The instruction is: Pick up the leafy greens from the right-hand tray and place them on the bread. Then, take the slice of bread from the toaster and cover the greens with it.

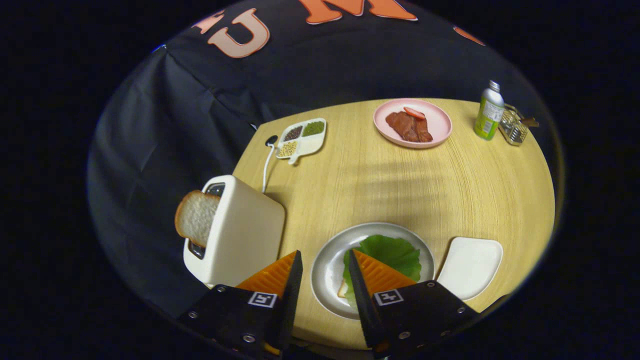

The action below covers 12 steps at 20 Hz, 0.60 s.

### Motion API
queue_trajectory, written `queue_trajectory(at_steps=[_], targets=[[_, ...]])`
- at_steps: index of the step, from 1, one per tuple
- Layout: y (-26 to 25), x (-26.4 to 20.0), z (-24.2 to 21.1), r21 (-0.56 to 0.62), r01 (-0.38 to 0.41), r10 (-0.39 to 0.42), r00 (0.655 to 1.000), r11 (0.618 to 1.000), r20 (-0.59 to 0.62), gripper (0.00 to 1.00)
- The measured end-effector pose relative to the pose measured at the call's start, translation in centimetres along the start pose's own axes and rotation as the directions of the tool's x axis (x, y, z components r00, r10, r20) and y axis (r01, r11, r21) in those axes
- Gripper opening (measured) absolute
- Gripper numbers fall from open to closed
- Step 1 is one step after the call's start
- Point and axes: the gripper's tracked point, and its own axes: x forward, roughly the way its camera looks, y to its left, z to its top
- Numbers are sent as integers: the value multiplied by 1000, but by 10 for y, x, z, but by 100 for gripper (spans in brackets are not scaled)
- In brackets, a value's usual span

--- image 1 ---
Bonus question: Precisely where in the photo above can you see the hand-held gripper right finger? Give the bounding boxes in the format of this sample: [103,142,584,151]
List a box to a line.
[347,248,481,358]

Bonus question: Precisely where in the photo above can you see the white sectioned dish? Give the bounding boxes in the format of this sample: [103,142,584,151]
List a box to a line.
[276,118,328,166]

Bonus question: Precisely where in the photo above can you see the cream white toaster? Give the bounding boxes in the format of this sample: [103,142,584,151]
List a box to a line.
[182,174,286,289]

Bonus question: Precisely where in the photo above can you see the green lettuce leaf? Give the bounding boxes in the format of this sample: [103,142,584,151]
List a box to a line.
[343,234,423,307]

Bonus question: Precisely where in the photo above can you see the green label metal bottle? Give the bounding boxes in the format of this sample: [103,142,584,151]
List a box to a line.
[473,80,506,141]

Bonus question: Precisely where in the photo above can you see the white square dish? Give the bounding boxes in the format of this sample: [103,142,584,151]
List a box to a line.
[436,237,504,302]

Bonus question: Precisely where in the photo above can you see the toasted bread slice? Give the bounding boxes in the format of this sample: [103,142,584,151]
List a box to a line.
[174,190,222,249]

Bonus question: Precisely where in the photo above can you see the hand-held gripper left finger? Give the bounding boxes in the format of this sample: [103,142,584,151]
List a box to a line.
[177,249,304,359]

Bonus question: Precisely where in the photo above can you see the small wire basket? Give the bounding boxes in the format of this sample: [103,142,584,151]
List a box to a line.
[498,104,540,147]

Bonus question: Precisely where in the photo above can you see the grey round plate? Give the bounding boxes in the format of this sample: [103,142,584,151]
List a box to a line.
[310,222,437,321]

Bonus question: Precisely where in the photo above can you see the pink round plate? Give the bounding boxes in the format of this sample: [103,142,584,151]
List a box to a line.
[373,98,453,150]

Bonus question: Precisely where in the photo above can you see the white power cable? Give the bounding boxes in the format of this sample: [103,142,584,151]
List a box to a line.
[261,143,277,194]

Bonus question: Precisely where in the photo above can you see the brown cooked meat slices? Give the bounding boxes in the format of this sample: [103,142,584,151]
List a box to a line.
[385,111,434,144]

